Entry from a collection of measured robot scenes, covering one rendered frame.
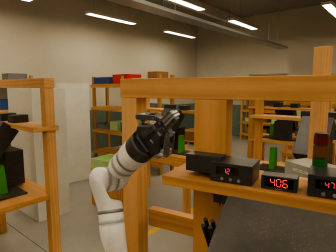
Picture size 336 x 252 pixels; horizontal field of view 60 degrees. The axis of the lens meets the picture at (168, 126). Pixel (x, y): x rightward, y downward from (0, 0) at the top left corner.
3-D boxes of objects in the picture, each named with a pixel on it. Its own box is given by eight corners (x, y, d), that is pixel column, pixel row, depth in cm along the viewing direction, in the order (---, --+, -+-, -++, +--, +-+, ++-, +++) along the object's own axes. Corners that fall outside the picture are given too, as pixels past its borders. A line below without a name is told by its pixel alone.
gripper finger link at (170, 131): (163, 126, 67) (176, 114, 64) (171, 137, 66) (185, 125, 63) (160, 128, 66) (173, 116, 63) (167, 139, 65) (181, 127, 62)
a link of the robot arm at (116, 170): (148, 171, 78) (120, 172, 72) (121, 194, 87) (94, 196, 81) (141, 148, 81) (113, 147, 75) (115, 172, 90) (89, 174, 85)
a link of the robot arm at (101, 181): (95, 165, 78) (99, 218, 74) (123, 164, 84) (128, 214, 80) (84, 169, 83) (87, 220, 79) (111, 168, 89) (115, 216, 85)
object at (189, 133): (198, 145, 971) (198, 132, 966) (178, 143, 1020) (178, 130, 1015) (215, 140, 1066) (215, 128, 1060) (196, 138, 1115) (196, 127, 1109)
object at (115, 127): (158, 176, 636) (158, 70, 607) (91, 158, 795) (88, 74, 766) (174, 170, 677) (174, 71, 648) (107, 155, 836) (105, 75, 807)
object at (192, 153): (220, 175, 113) (220, 157, 112) (185, 170, 120) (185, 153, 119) (226, 170, 119) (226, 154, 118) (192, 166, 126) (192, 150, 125)
